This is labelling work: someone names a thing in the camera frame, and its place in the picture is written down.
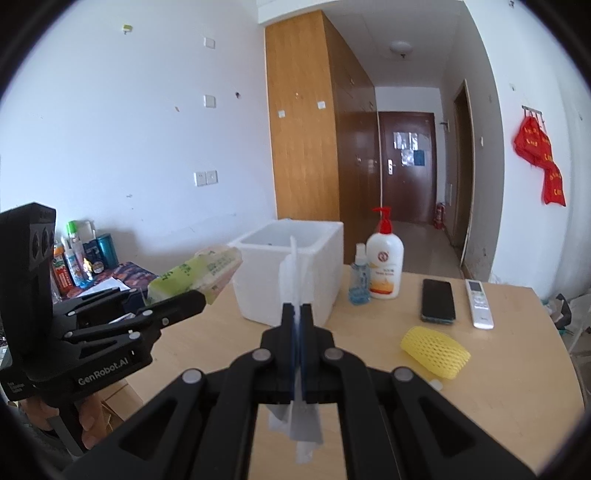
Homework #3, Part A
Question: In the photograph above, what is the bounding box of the white red pump bottle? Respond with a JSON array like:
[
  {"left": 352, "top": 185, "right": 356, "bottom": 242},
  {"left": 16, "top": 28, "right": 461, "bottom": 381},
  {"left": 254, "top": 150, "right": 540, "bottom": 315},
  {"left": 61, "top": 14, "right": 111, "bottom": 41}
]
[{"left": 366, "top": 207, "right": 404, "bottom": 300}]

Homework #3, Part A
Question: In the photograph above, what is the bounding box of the white tissue paper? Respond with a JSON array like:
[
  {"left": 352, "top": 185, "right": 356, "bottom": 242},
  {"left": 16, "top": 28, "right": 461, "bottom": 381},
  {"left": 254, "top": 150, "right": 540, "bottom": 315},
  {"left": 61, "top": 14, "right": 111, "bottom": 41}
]
[{"left": 269, "top": 235, "right": 324, "bottom": 464}]

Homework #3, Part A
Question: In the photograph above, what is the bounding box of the green cap spray bottle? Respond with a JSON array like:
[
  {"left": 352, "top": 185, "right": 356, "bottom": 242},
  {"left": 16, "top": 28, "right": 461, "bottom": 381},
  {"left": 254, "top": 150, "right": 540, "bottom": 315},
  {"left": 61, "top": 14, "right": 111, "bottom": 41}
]
[{"left": 66, "top": 222, "right": 86, "bottom": 273}]

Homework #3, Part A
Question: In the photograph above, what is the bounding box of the white foam box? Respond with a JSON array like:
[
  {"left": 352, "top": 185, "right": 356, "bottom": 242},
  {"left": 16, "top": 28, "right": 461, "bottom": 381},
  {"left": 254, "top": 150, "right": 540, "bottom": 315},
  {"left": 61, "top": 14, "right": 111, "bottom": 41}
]
[{"left": 227, "top": 219, "right": 345, "bottom": 326}]

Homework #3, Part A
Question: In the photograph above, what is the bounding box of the yellow foam fruit net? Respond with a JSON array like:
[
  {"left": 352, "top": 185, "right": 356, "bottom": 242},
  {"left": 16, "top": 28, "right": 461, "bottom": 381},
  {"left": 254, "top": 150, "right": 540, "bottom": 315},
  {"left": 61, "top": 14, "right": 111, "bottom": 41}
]
[{"left": 400, "top": 325, "right": 472, "bottom": 380}]

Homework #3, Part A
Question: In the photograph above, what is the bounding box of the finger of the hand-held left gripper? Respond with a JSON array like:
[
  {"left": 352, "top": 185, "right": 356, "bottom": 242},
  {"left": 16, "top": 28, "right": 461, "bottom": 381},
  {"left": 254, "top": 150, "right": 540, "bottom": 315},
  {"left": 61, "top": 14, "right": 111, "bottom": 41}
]
[
  {"left": 53, "top": 286, "right": 139, "bottom": 329},
  {"left": 62, "top": 291, "right": 207, "bottom": 343}
]

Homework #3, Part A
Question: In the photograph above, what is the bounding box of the black smartphone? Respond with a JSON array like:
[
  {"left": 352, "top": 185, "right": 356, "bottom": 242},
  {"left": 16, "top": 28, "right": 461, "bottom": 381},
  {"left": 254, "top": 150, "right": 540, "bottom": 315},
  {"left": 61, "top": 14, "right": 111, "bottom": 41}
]
[{"left": 420, "top": 278, "right": 457, "bottom": 324}]

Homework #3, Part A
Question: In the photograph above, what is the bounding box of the person's left hand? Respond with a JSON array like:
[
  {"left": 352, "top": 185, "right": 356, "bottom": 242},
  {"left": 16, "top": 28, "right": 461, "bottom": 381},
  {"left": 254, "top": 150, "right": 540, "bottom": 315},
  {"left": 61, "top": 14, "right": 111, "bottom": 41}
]
[{"left": 25, "top": 394, "right": 112, "bottom": 459}]

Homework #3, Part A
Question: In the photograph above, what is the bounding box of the wooden wardrobe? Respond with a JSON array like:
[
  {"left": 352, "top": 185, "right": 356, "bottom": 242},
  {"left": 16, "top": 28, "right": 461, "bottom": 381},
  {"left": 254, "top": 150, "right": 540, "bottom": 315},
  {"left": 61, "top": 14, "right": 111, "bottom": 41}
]
[{"left": 264, "top": 10, "right": 380, "bottom": 227}]

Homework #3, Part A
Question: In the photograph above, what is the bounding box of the green tissue packet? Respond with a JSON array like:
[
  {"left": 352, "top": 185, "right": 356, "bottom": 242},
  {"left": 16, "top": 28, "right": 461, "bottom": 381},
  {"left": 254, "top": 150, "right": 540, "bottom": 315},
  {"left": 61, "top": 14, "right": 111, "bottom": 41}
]
[{"left": 147, "top": 246, "right": 244, "bottom": 308}]

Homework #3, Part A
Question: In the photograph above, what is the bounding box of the wooden side door frame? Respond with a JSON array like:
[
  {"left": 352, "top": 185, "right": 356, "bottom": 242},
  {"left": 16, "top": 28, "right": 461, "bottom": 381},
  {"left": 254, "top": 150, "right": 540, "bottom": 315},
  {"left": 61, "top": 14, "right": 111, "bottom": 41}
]
[{"left": 451, "top": 79, "right": 476, "bottom": 269}]

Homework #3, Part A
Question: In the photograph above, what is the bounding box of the small clear spray bottle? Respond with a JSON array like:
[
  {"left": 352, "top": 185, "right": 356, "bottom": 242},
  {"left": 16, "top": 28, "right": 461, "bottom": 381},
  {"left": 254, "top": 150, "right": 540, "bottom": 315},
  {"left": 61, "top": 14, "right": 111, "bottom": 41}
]
[{"left": 348, "top": 243, "right": 371, "bottom": 305}]

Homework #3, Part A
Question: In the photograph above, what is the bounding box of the white remote control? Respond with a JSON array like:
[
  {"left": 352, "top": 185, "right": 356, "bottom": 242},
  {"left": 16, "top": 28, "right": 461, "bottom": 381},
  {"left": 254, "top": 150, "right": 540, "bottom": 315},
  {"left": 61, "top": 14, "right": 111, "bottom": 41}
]
[{"left": 465, "top": 278, "right": 495, "bottom": 330}]

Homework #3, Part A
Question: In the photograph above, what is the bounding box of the brown entrance door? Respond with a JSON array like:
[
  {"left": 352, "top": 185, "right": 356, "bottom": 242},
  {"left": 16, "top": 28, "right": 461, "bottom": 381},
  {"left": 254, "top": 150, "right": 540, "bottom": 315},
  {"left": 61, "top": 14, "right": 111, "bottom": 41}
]
[{"left": 378, "top": 111, "right": 437, "bottom": 224}]

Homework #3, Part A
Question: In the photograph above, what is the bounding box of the colourful printed mat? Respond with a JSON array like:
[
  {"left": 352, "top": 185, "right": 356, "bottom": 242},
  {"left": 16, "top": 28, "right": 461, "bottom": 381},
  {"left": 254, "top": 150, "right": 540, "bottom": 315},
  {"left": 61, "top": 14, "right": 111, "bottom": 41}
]
[{"left": 92, "top": 261, "right": 158, "bottom": 297}]

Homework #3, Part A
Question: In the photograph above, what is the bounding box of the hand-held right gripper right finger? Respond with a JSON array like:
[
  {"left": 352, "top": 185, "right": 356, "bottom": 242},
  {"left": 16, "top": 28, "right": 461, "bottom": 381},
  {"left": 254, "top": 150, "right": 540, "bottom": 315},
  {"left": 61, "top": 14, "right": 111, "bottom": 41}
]
[{"left": 298, "top": 302, "right": 540, "bottom": 480}]

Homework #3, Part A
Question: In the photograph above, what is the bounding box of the red cloth bag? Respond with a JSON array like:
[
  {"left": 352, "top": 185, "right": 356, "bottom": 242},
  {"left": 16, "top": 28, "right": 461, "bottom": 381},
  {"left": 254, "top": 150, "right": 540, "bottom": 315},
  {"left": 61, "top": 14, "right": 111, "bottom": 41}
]
[
  {"left": 512, "top": 115, "right": 555, "bottom": 169},
  {"left": 543, "top": 161, "right": 567, "bottom": 208}
]

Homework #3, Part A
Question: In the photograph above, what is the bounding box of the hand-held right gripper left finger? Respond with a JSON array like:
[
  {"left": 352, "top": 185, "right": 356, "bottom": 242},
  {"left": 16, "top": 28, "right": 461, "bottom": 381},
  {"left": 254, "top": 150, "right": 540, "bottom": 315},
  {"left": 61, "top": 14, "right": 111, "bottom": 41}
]
[{"left": 62, "top": 302, "right": 297, "bottom": 480}]

